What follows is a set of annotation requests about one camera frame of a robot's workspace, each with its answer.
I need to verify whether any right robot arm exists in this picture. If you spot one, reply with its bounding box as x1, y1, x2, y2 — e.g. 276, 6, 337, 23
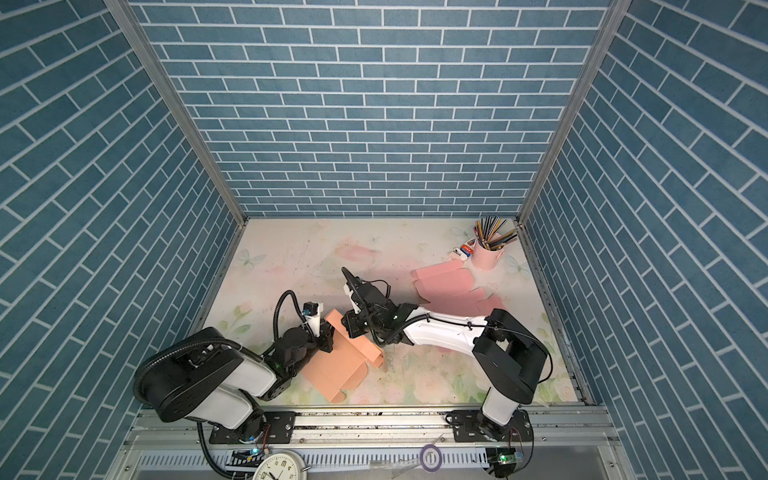
341, 267, 554, 441

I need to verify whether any pink pencil cup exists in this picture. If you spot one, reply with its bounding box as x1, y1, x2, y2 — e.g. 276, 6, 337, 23
470, 239, 504, 271

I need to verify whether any pink paper box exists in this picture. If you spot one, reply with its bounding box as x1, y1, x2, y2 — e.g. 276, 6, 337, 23
411, 259, 504, 317

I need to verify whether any aluminium rail frame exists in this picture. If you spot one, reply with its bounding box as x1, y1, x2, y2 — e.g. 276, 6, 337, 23
107, 404, 636, 479

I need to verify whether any orange paper box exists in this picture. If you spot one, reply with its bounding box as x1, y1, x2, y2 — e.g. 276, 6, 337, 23
301, 310, 384, 403

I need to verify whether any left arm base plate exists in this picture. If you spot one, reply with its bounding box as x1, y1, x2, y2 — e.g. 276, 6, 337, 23
209, 411, 296, 445

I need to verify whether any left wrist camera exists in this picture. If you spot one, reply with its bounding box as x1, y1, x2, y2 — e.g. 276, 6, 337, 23
302, 302, 323, 337

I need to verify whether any coloured pencils bundle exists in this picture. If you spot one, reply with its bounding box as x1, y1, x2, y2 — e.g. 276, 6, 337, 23
474, 216, 518, 251

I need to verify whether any white analog clock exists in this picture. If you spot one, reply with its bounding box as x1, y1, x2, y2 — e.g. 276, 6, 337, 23
251, 451, 309, 480

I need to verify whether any purple tape roll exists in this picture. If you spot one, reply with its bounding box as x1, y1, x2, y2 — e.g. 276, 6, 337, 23
419, 444, 443, 473

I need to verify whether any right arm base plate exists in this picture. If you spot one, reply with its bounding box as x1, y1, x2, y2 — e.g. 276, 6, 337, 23
445, 409, 534, 443

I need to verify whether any green lit circuit board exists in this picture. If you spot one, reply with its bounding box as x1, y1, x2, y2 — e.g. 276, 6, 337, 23
485, 447, 518, 479

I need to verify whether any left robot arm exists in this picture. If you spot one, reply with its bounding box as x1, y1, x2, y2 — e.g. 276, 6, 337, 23
133, 302, 335, 441

